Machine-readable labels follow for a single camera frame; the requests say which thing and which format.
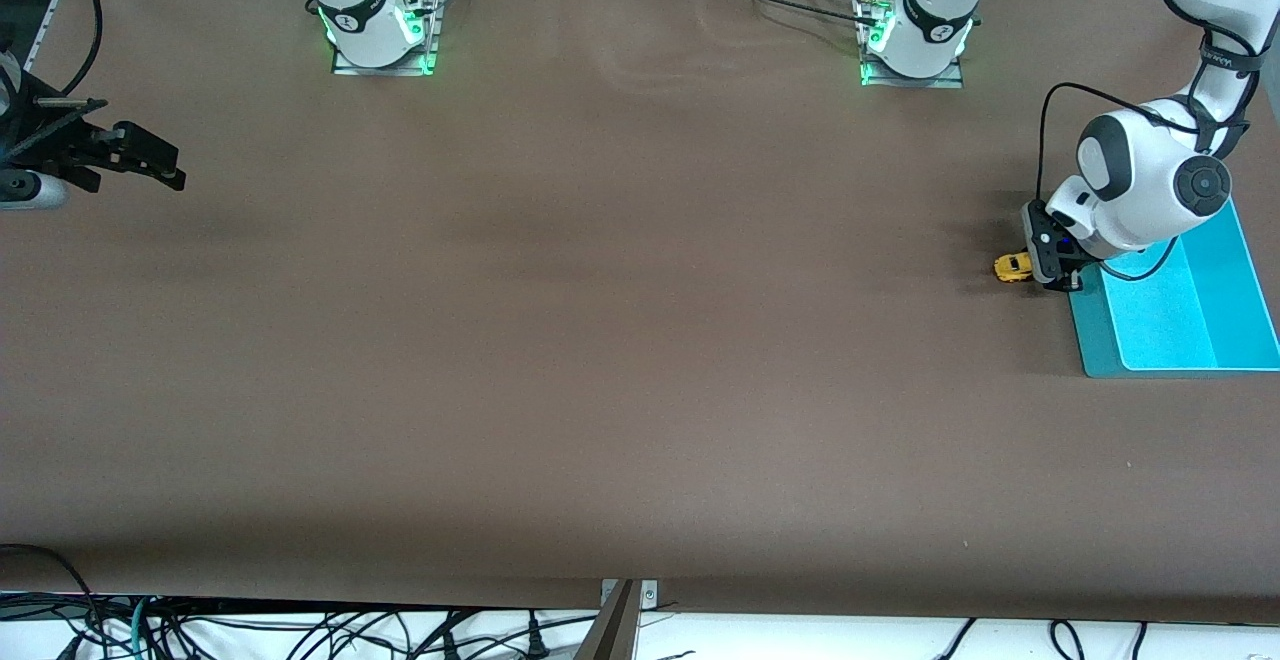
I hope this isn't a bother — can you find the teal plastic storage bin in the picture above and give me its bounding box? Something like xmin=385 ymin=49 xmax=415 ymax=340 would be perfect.
xmin=1065 ymin=195 xmax=1280 ymax=379

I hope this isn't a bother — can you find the dark angled support beam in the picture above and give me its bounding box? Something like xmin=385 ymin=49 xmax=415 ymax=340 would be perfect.
xmin=574 ymin=580 xmax=641 ymax=660

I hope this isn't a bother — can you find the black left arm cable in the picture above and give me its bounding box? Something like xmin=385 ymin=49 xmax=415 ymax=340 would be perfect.
xmin=1036 ymin=82 xmax=1201 ymax=284

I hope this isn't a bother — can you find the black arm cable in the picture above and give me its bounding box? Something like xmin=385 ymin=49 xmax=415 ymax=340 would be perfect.
xmin=1036 ymin=82 xmax=1201 ymax=284
xmin=55 ymin=0 xmax=105 ymax=99

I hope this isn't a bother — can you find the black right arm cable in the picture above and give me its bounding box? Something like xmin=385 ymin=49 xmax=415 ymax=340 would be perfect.
xmin=55 ymin=0 xmax=105 ymax=99

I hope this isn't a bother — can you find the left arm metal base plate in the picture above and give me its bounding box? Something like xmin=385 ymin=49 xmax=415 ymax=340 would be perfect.
xmin=858 ymin=0 xmax=966 ymax=89

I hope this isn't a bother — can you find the black looped floor cable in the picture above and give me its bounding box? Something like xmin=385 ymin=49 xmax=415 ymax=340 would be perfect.
xmin=0 ymin=543 xmax=106 ymax=660

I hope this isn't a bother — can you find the silver table edge bracket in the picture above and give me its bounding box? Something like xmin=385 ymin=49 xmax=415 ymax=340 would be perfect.
xmin=600 ymin=579 xmax=659 ymax=609

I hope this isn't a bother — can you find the black plug floor cable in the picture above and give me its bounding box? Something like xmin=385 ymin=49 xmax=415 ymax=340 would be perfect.
xmin=435 ymin=608 xmax=476 ymax=660
xmin=505 ymin=610 xmax=553 ymax=660

